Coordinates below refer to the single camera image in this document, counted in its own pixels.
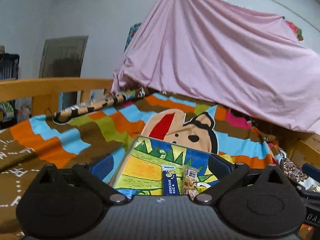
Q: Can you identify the blue calcium stick packet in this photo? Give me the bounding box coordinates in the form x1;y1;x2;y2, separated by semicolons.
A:
161;165;180;196

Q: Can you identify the floral patterned cloth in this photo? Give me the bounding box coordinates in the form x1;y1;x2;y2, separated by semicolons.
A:
274;147;319;193

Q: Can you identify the clear wrapped cookie packet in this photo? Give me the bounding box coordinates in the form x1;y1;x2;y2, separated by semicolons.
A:
182;166;198;200

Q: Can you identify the colourful metal tray box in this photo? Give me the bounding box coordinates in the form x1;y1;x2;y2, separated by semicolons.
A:
110;135;218;198

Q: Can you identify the striped tiger pattern roll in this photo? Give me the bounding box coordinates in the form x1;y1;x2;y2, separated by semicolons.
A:
52;87;150;124

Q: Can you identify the colourful cartoon blanket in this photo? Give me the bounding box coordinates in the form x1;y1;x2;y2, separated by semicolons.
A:
1;91;276;239

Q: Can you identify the pink sheet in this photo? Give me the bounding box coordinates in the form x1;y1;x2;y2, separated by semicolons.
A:
112;0;319;133

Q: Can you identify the dark bookshelf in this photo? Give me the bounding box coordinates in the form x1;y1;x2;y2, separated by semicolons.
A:
0;53;20;80

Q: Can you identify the wooden bed frame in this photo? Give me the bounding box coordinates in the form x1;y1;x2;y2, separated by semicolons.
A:
0;77;113;116

